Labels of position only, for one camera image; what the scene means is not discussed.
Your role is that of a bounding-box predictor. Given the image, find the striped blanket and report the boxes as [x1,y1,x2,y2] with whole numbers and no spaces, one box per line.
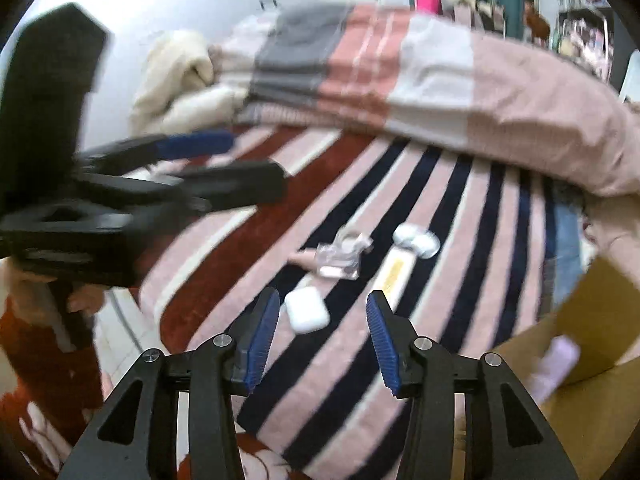
[95,125,591,480]

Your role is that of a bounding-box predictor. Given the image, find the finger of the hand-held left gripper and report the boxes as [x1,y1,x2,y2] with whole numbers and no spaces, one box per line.
[150,160,288,208]
[82,129,237,171]

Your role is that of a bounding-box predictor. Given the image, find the metal storage rack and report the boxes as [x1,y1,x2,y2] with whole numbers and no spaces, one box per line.
[555,0,616,81]

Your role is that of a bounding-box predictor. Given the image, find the clear glass perfume bottle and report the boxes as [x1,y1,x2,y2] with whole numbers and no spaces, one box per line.
[316,230,373,281]

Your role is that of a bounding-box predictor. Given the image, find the white round case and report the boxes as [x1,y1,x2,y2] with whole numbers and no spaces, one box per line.
[392,223,441,260]

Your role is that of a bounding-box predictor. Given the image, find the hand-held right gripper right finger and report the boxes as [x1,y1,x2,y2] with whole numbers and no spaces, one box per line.
[366,290,581,480]

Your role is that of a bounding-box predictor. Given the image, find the person's left hand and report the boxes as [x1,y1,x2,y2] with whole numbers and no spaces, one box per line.
[10,265,105,323]

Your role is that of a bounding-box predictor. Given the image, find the blue jeans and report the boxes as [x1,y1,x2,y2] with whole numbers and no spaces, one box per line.
[542,200,588,321]

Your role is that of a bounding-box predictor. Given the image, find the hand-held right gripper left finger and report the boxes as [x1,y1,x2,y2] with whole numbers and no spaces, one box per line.
[60,287,281,480]

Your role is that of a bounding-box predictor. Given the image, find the brown cardboard box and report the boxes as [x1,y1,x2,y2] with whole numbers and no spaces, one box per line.
[460,255,640,480]

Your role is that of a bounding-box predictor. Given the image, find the white tube with yellow label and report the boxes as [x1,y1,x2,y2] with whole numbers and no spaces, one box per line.
[370,250,418,311]

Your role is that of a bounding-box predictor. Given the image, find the red floral cloth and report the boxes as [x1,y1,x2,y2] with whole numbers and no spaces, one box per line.
[0,260,301,480]

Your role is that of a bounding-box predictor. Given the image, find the lavender bottle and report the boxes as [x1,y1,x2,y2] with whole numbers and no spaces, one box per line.
[525,336,582,403]

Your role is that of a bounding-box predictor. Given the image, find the pink plaid duvet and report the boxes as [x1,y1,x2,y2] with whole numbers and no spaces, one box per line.
[210,2,640,241]

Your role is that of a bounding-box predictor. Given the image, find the brown plush toy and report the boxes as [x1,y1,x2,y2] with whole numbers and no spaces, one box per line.
[522,2,552,41]

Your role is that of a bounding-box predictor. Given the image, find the cream fluffy blanket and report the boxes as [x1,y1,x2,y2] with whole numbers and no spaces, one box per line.
[129,30,251,136]

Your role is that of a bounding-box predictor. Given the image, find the white earbud case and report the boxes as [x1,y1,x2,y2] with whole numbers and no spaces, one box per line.
[284,286,330,334]

